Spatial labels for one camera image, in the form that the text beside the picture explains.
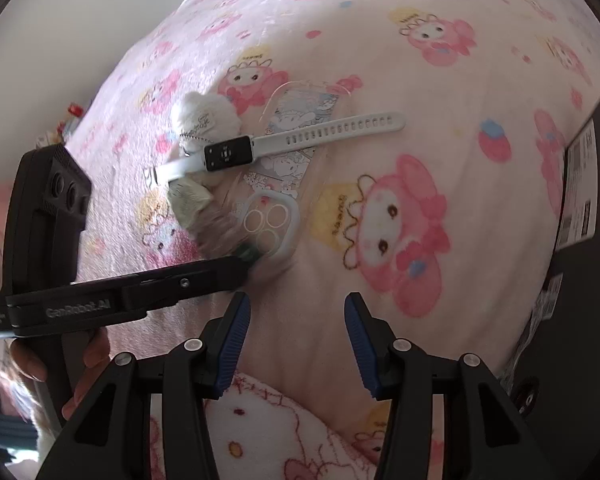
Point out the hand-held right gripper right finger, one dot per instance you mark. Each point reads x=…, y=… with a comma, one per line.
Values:
x=362, y=345

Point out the white cat print blanket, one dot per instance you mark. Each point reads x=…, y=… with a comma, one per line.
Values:
x=260, y=430

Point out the pink printed blanket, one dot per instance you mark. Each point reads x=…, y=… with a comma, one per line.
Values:
x=430, y=85

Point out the small colourful toy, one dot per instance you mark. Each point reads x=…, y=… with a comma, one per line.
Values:
x=71, y=120

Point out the person's left hand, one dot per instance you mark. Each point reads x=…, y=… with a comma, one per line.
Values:
x=96, y=350

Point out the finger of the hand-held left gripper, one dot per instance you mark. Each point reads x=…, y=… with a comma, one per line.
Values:
x=200, y=280

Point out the clear cartoon phone case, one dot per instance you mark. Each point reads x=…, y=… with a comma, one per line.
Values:
x=292, y=120

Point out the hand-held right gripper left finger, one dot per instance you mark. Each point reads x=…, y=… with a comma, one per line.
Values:
x=232, y=340

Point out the pale crumpled paper tag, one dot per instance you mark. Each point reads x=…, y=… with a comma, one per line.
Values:
x=187, y=200

